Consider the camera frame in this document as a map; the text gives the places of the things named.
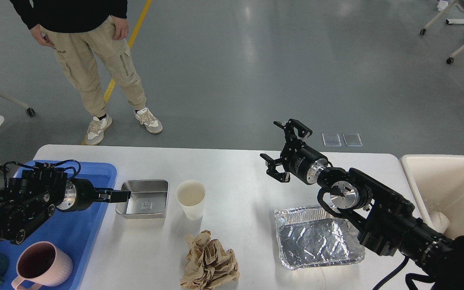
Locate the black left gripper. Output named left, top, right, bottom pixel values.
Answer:
left=57, top=178, right=131, bottom=212

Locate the clear floor plate right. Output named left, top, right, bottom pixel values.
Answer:
left=342, top=133, right=363, bottom=147

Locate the aluminium foil tray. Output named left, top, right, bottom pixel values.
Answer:
left=273, top=205, right=366, bottom=270

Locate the person's right hand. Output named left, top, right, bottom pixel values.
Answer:
left=29, top=24, right=55, bottom=48

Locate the white paper cup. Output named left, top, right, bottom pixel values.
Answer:
left=176, top=180, right=206, bottom=220

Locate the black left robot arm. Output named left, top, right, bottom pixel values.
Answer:
left=0, top=160, right=131, bottom=244

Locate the person in beige trousers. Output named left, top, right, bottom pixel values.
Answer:
left=11, top=0, right=163, bottom=145

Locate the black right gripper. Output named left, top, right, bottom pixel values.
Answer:
left=260, top=119, right=329, bottom=185

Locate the stainless steel rectangular dish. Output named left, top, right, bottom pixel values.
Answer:
left=115, top=180, right=169, bottom=219

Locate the pink ribbed mug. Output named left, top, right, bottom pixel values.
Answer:
left=11, top=241, right=73, bottom=290

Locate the crumpled brown paper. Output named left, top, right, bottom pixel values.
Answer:
left=180, top=230, right=240, bottom=290

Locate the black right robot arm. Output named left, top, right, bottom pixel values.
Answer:
left=260, top=118, right=464, bottom=290

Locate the crumpled white cup in bin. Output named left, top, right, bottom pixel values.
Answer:
left=429, top=211, right=450, bottom=234

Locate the clear floor plate left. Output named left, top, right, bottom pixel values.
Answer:
left=322, top=133, right=342, bottom=147

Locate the white chair base right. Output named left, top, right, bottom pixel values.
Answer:
left=419, top=0, right=464, bottom=65

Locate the blue plastic tray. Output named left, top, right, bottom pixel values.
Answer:
left=0, top=162, right=117, bottom=290

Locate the person's left hand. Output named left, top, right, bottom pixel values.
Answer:
left=110, top=15, right=129, bottom=40

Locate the clear floor plate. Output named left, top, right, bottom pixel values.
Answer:
left=322, top=133, right=342, bottom=147
left=342, top=133, right=363, bottom=147

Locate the beige plastic bin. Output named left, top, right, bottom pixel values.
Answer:
left=400, top=154, right=464, bottom=239

